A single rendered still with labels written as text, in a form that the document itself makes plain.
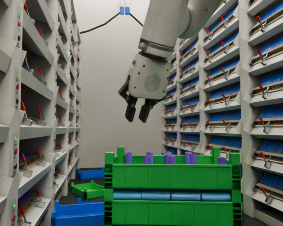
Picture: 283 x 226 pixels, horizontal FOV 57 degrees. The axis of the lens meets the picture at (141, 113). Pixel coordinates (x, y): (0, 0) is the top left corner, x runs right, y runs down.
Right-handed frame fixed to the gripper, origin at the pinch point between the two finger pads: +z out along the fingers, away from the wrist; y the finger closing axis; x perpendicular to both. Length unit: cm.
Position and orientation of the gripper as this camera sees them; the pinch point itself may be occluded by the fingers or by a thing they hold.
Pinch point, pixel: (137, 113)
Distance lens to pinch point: 68.0
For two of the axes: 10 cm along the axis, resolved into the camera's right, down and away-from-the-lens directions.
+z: -2.6, 9.1, 3.3
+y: 8.6, 0.6, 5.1
